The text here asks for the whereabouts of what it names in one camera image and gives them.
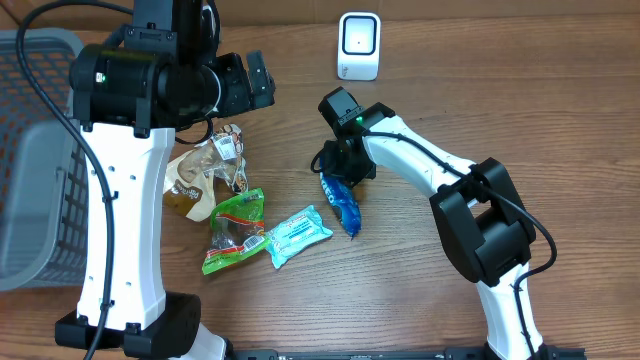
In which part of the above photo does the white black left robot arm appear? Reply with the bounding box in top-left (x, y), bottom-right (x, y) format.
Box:
top-left (55, 1), bottom-right (275, 359)

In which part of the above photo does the beige brown snack bag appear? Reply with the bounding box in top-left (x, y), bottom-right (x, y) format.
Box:
top-left (163, 124), bottom-right (249, 222)

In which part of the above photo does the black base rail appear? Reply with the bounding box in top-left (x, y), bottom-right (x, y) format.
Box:
top-left (232, 347), bottom-right (586, 360)

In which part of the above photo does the green clear snack bag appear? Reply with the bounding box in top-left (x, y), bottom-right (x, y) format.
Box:
top-left (202, 188), bottom-right (269, 275)

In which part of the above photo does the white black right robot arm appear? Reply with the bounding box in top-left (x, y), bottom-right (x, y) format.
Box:
top-left (311, 87), bottom-right (543, 359)

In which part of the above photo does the grey plastic mesh basket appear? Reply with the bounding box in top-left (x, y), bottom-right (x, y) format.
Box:
top-left (1, 30), bottom-right (87, 291)

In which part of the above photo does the white barcode scanner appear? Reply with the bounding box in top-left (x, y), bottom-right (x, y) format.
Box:
top-left (337, 12), bottom-right (381, 81)

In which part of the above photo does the blue Oreo cookie pack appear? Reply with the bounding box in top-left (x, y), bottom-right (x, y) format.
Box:
top-left (320, 173), bottom-right (362, 238)

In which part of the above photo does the teal wet wipes pack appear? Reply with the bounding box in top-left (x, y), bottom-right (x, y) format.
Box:
top-left (266, 205), bottom-right (333, 269)

